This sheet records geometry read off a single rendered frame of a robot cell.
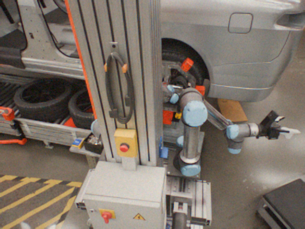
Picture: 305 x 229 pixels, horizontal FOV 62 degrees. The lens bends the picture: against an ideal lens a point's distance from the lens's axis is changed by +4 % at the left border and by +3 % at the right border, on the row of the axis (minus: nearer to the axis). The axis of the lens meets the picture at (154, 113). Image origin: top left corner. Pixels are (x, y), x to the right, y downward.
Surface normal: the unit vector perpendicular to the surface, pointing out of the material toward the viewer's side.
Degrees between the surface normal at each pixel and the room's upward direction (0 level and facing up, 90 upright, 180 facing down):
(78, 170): 0
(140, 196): 0
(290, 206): 0
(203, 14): 90
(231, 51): 90
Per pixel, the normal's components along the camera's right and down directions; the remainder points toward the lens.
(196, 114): 0.09, 0.51
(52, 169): -0.04, -0.77
